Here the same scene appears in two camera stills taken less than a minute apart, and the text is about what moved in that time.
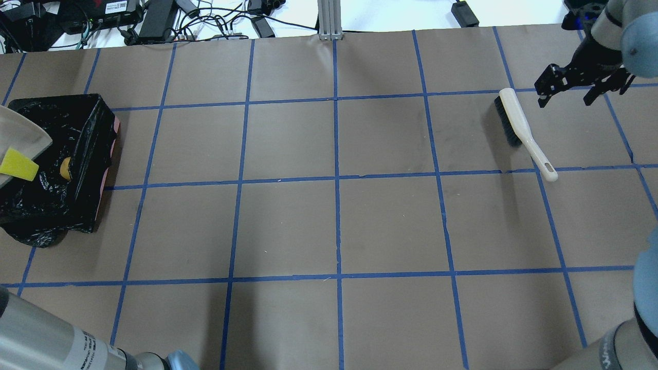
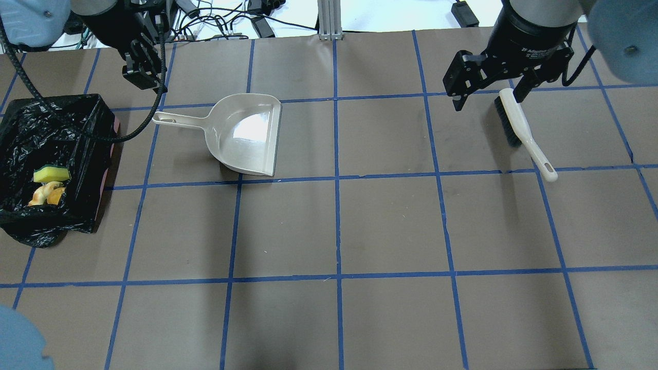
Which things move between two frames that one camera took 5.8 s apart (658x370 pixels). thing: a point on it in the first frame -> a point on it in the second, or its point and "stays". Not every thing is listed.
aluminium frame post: x=330 y=20 stays
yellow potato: x=64 y=168 -> x=55 y=196
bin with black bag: x=66 y=190 stays
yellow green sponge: x=16 y=165 -> x=49 y=172
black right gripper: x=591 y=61 -> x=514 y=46
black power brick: x=464 y=15 stays
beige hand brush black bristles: x=515 y=128 stays
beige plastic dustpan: x=21 y=139 -> x=241 y=129
